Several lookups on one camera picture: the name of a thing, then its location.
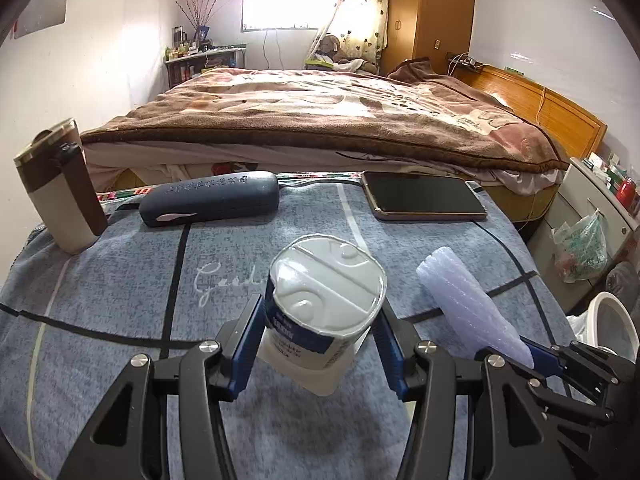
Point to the white nightstand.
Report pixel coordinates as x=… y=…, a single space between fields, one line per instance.
x=575 y=200

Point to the dark blue glasses case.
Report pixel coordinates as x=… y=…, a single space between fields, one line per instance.
x=210 y=197

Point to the patterned curtain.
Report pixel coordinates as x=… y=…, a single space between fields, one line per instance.
x=362 y=10

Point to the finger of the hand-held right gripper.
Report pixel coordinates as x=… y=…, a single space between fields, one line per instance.
x=545 y=360
x=575 y=407

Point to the white yogurt cup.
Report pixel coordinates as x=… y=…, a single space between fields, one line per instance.
x=320 y=280

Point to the brown and white travel mug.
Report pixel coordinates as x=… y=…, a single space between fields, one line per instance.
x=55 y=200

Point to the small medicine boxes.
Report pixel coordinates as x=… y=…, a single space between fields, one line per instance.
x=607 y=172

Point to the blue picture frame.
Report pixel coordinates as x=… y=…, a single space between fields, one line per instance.
x=202 y=34

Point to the decorative branches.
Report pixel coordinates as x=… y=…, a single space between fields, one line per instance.
x=200 y=15

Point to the red can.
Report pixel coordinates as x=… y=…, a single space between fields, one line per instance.
x=626 y=192

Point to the wooden wardrobe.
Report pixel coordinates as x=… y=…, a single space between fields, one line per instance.
x=430 y=15

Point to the wooden headboard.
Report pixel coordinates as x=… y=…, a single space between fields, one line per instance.
x=565 y=115

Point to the black smartphone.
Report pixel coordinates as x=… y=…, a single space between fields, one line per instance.
x=425 y=196

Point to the white foam wrap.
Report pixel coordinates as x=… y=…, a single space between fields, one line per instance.
x=465 y=300

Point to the bed with brown blanket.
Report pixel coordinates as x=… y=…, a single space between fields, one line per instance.
x=325 y=105

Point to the cluttered shelf desk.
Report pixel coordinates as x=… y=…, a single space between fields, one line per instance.
x=210 y=62

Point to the power strip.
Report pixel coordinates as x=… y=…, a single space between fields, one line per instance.
x=462 y=60

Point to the yellow mattress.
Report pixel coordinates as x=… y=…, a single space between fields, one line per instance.
x=520 y=205

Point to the silver wall poster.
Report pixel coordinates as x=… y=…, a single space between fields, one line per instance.
x=42 y=5

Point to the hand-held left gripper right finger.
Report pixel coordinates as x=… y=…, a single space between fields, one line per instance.
x=390 y=350

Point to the brown teddy bear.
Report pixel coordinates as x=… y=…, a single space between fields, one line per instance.
x=330 y=45

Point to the white bed sheet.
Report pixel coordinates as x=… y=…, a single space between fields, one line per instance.
x=150 y=155

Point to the window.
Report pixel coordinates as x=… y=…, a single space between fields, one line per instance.
x=285 y=10

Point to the green print plastic bag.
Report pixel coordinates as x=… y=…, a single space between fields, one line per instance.
x=582 y=250

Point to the white round bin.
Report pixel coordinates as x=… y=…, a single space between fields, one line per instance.
x=610 y=320

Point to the grey padded jacket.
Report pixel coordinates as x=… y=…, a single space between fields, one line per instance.
x=625 y=280

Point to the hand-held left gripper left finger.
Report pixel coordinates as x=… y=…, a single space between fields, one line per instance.
x=247 y=345

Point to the green box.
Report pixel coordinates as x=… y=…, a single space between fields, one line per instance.
x=317 y=62

